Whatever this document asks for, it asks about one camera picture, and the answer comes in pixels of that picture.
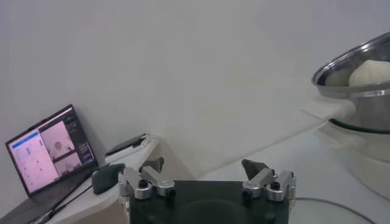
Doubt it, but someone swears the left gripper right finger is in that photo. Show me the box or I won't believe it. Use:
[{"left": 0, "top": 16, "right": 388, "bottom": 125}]
[{"left": 241, "top": 158, "right": 297, "bottom": 203}]

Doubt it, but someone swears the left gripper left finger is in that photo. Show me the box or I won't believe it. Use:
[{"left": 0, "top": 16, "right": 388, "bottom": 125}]
[{"left": 118, "top": 156, "right": 177, "bottom": 200}]

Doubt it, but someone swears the glass lid with cream handle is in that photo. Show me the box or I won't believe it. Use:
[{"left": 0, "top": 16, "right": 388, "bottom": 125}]
[{"left": 289, "top": 197, "right": 379, "bottom": 224}]

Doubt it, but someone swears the white steamed baozi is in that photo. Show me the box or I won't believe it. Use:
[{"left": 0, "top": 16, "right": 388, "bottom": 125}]
[{"left": 348, "top": 59, "right": 390, "bottom": 88}]

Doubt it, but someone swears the stainless steel steamer basket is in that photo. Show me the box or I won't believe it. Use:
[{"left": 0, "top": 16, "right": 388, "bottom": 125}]
[{"left": 301, "top": 31, "right": 390, "bottom": 135}]

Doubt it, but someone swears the black smartphone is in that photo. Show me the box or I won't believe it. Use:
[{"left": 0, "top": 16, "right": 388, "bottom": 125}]
[{"left": 104, "top": 133, "right": 147, "bottom": 157}]

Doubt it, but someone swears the black computer mouse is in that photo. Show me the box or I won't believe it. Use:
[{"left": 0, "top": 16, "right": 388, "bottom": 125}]
[{"left": 91, "top": 163, "right": 127, "bottom": 196}]

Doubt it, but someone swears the white side table with laptop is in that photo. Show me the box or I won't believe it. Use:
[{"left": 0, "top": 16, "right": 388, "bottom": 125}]
[{"left": 30, "top": 136, "right": 196, "bottom": 224}]

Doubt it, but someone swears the black laptop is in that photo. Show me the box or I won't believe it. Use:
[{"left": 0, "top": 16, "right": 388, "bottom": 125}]
[{"left": 0, "top": 103, "right": 111, "bottom": 224}]

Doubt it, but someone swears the black mouse cable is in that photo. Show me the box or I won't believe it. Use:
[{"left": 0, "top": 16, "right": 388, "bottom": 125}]
[{"left": 38, "top": 183, "right": 94, "bottom": 220}]

